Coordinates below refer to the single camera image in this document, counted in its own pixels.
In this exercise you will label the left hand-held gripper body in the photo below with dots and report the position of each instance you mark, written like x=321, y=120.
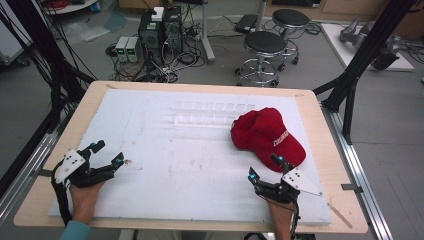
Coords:
x=70, y=165

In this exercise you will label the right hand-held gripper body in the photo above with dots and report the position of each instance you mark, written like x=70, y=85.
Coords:
x=301, y=183

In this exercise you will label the red baseball cap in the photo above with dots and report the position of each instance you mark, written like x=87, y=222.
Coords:
x=263, y=130

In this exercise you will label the person's right hand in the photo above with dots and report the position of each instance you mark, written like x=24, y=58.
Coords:
x=281, y=215

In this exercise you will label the person's left hand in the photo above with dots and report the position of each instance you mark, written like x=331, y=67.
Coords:
x=83, y=201

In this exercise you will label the grey tape strip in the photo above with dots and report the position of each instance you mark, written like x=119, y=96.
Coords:
x=42, y=172
x=351, y=188

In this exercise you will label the thin wooden stick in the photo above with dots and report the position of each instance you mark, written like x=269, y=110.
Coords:
x=340, y=216

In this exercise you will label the white foam mat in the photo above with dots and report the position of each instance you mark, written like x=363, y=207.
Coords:
x=183, y=173

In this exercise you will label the grey power supply unit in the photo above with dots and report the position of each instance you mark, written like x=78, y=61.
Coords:
x=134, y=49
x=121, y=48

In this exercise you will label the clear plastic sheet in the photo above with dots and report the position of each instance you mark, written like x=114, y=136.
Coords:
x=90, y=28

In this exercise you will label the black round stool chrome base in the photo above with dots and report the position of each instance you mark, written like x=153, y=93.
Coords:
x=290, y=17
x=265, y=42

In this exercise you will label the black computer tower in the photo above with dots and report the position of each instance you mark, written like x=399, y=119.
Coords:
x=173, y=30
x=150, y=36

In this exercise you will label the white platform board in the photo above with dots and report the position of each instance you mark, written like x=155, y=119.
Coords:
x=336, y=40

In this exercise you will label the white round table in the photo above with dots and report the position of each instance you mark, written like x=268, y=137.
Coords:
x=71, y=7

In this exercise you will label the black flat case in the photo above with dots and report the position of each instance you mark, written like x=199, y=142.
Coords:
x=246, y=23

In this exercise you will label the grey metal table leg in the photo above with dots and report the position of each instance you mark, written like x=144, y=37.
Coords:
x=207, y=36

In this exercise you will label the white box on computer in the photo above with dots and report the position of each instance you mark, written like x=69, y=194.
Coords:
x=158, y=14

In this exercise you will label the grey robot machine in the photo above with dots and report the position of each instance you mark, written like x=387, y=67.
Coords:
x=353, y=33

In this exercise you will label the aluminium rail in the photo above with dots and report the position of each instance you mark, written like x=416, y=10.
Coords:
x=30, y=166
x=363, y=186

